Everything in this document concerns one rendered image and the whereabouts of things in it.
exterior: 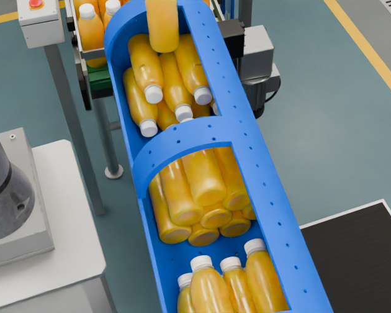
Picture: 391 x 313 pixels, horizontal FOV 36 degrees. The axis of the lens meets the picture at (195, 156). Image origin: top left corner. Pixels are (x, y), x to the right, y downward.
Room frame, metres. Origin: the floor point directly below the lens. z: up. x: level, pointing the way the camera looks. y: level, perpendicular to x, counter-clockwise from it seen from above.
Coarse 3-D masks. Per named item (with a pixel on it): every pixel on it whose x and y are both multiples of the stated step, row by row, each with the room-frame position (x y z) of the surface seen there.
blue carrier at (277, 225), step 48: (144, 0) 1.11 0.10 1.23; (192, 0) 1.12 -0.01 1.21; (240, 96) 0.84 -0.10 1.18; (144, 144) 0.87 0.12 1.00; (192, 144) 0.68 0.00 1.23; (240, 144) 0.69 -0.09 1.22; (144, 192) 0.66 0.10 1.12; (240, 240) 0.62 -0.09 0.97; (288, 240) 0.49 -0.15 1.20; (288, 288) 0.39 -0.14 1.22
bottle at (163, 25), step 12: (156, 0) 1.00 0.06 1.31; (168, 0) 1.01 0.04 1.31; (156, 12) 1.00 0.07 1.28; (168, 12) 1.00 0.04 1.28; (156, 24) 1.00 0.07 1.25; (168, 24) 1.00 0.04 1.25; (156, 36) 1.00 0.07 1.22; (168, 36) 1.00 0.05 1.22; (156, 48) 1.00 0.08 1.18; (168, 48) 1.00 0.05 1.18
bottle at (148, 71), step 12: (144, 36) 1.10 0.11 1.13; (132, 48) 1.07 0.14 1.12; (144, 48) 1.06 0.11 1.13; (132, 60) 1.04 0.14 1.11; (144, 60) 1.02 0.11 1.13; (156, 60) 1.03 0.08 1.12; (144, 72) 0.98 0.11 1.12; (156, 72) 0.98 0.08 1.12; (144, 84) 0.96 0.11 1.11; (156, 84) 0.95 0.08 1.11
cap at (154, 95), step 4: (148, 88) 0.95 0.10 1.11; (152, 88) 0.94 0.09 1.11; (156, 88) 0.94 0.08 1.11; (148, 92) 0.93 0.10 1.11; (152, 92) 0.93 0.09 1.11; (156, 92) 0.93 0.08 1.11; (160, 92) 0.93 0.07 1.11; (148, 96) 0.93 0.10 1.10; (152, 96) 0.93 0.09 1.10; (156, 96) 0.93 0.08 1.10; (160, 96) 0.93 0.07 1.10; (148, 100) 0.93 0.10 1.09; (152, 100) 0.93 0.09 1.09; (156, 100) 0.93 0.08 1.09; (160, 100) 0.93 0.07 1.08
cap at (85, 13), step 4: (84, 4) 1.28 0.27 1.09; (88, 4) 1.28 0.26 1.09; (80, 8) 1.27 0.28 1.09; (84, 8) 1.26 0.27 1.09; (88, 8) 1.26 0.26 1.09; (92, 8) 1.26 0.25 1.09; (80, 12) 1.25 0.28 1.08; (84, 12) 1.25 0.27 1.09; (88, 12) 1.25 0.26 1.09; (92, 12) 1.25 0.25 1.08; (84, 16) 1.25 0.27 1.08; (88, 16) 1.25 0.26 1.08
